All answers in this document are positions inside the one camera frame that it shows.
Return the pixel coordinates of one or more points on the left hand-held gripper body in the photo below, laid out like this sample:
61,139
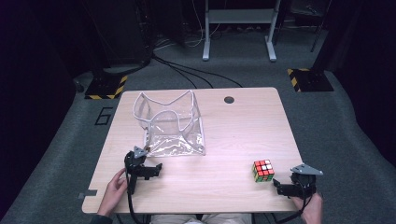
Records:
133,163

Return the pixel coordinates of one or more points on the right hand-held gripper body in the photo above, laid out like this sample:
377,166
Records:
305,183

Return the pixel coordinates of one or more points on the multicoloured puzzle cube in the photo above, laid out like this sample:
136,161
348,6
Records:
263,171

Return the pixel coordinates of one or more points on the clear plastic bag white trim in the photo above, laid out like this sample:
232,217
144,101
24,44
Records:
174,146

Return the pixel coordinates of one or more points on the person's right hand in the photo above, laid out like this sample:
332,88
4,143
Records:
313,208

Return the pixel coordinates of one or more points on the person's left hand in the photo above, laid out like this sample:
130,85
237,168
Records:
113,193

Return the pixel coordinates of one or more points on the grey tape piece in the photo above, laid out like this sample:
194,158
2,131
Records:
87,194

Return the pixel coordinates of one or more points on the person's legs in beige trousers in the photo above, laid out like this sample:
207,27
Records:
202,218

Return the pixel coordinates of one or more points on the black caster wheel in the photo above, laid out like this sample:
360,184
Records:
79,86

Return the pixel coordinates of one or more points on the dark equipment cabinet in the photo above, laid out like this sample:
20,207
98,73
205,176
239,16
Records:
121,31

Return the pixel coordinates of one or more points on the black stand pole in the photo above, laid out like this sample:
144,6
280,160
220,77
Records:
320,28

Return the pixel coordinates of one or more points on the black base plate striped edge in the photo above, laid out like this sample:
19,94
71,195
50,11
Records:
106,85
311,80

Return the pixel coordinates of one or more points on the white metal desk frame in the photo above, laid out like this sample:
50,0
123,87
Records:
239,15

